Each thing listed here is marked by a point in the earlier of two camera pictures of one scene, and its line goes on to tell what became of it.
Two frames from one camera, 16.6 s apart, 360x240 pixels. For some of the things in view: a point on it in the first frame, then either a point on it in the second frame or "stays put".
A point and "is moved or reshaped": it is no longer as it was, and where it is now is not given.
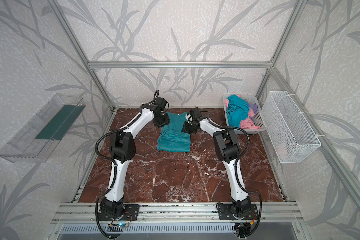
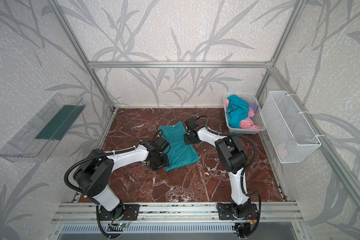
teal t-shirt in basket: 237,110 stays put
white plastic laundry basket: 243,111 stays put
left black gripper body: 162,120 -> 159,159
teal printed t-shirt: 172,138 is moved or reshaped
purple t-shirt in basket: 253,106 stays put
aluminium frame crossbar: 179,64 stays put
